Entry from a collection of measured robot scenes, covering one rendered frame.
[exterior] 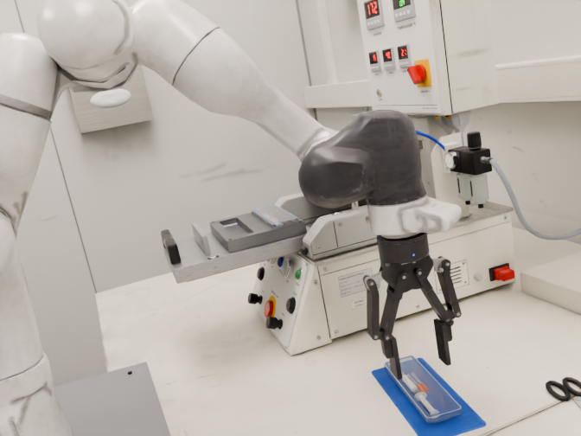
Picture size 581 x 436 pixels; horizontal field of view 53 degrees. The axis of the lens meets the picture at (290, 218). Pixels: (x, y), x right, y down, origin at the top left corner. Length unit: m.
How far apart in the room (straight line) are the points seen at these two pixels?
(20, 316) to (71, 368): 1.98
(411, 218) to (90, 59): 0.48
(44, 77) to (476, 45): 0.81
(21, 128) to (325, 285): 0.61
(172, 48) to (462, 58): 0.62
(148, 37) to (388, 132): 0.35
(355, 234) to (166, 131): 1.66
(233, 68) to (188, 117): 1.88
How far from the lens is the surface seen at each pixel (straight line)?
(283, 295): 1.25
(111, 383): 1.17
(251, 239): 1.15
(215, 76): 0.83
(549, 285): 1.28
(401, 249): 0.86
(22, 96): 0.87
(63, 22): 0.81
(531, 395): 1.00
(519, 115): 1.71
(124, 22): 0.83
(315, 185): 0.82
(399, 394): 1.01
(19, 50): 0.89
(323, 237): 1.13
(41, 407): 0.97
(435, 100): 1.23
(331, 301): 1.16
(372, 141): 0.82
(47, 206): 2.68
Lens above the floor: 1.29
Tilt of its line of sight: 14 degrees down
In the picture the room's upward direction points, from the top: 10 degrees counter-clockwise
